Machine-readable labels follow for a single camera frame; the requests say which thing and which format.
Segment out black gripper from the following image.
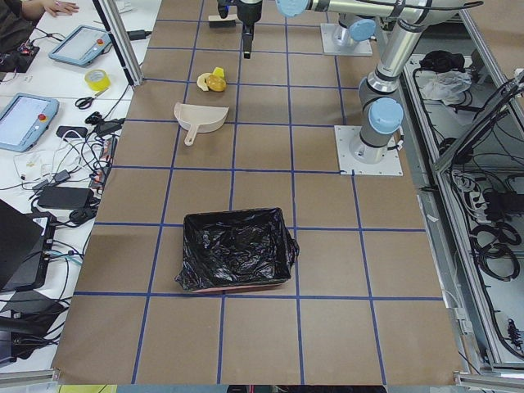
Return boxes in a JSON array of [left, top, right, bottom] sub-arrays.
[[217, 0, 231, 18], [238, 0, 262, 59]]

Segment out beige hand brush black bristles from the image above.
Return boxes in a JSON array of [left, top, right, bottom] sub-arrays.
[[208, 14, 237, 29]]

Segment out yellow sponge piece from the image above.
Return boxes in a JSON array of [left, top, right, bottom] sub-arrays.
[[212, 67, 225, 79]]

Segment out orange brown potato toy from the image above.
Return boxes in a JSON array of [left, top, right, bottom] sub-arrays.
[[206, 74, 227, 93]]

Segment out beige melon slice toy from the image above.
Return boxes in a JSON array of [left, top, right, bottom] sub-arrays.
[[196, 73, 212, 92]]

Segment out beige plastic dustpan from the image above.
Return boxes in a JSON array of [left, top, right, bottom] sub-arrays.
[[174, 102, 229, 147]]

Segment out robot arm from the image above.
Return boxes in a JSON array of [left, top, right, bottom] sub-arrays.
[[276, 0, 466, 97]]

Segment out black lined trash bin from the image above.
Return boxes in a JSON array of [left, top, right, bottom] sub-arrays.
[[175, 207, 300, 292]]

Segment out person's hand on desk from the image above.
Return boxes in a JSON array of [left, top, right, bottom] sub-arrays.
[[42, 0, 79, 16]]

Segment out yellow tape roll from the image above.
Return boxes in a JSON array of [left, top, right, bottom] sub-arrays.
[[84, 69, 111, 92]]

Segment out far blue teach pendant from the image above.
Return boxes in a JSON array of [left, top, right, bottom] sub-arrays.
[[48, 25, 111, 67]]

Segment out blue teach pendant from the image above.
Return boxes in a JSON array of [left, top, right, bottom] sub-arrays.
[[1, 93, 60, 152], [48, 25, 111, 67]]

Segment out white crumpled cloth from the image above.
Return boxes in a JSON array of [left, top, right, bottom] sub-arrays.
[[421, 71, 472, 105]]

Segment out near blue teach pendant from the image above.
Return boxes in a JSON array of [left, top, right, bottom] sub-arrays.
[[1, 93, 60, 152]]

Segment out black power adapter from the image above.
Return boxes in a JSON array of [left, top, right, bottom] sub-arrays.
[[37, 187, 94, 210]]

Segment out black laptop computer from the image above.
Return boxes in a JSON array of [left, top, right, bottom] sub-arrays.
[[1, 201, 56, 292]]

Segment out aluminium frame post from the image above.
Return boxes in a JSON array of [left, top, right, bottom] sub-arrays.
[[93, 0, 143, 87]]

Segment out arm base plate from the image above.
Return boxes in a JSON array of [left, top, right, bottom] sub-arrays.
[[320, 20, 375, 56], [334, 125, 403, 177]]

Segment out black handled scissors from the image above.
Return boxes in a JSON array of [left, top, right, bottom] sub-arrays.
[[75, 90, 106, 110]]

